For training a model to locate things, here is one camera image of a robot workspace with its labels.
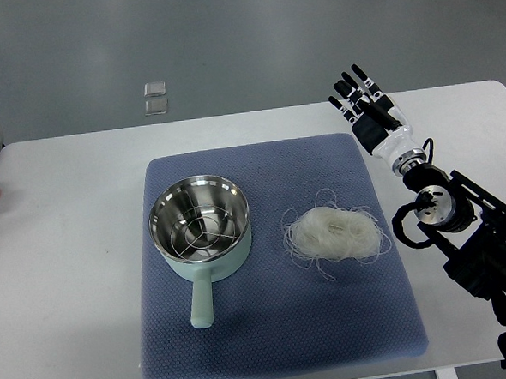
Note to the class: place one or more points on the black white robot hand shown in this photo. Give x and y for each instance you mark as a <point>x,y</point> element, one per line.
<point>376,121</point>

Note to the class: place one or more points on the white vermicelli bundle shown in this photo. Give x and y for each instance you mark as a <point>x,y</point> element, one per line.
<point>328,232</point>

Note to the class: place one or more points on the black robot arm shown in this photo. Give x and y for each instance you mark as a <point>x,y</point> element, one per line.
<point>465,222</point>

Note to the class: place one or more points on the mint green steel pot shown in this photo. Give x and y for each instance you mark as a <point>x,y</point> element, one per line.
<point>198,196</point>

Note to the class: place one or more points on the upper floor metal plate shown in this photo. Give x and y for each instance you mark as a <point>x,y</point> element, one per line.
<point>155,89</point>

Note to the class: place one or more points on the blue textured mat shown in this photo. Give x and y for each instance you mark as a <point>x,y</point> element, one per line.
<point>275,317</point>

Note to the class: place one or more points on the wire steaming rack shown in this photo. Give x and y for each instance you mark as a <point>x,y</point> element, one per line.
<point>202,238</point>

